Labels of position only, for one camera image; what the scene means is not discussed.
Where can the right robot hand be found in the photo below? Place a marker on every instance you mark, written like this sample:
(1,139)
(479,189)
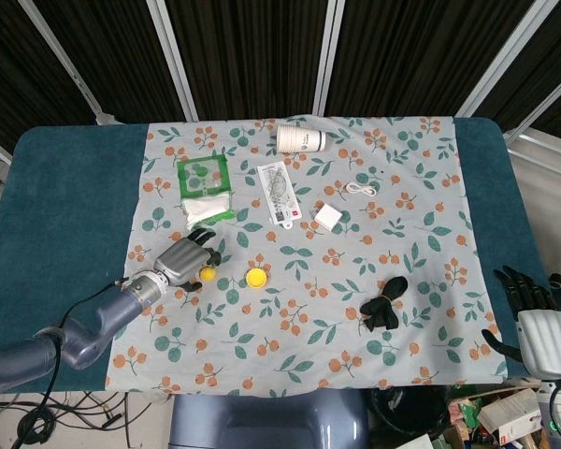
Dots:
(537,337)

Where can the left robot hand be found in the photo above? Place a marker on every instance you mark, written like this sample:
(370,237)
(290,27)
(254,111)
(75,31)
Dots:
(181,260)

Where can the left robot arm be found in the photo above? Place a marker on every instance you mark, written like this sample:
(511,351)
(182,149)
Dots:
(75,334)

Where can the green tissue pack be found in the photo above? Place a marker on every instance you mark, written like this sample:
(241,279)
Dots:
(205,189)

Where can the white cardboard box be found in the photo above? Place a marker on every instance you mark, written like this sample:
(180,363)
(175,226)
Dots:
(512,414)

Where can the ruler set in package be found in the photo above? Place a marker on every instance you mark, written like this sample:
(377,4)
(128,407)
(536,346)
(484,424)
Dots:
(278,194)

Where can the teal table mat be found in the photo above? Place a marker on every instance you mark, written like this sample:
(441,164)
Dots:
(61,234)

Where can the floral tablecloth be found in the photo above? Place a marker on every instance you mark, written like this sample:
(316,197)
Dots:
(308,252)

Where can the black trash bag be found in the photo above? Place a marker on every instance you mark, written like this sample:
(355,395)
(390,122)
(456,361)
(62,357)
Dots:
(407,409)

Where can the white charger block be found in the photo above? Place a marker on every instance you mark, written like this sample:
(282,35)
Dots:
(327,216)

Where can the black cloth bundle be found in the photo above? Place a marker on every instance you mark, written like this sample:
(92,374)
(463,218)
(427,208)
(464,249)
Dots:
(382,305)

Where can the stack of paper cups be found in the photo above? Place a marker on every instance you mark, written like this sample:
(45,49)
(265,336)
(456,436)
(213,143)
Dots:
(301,139)

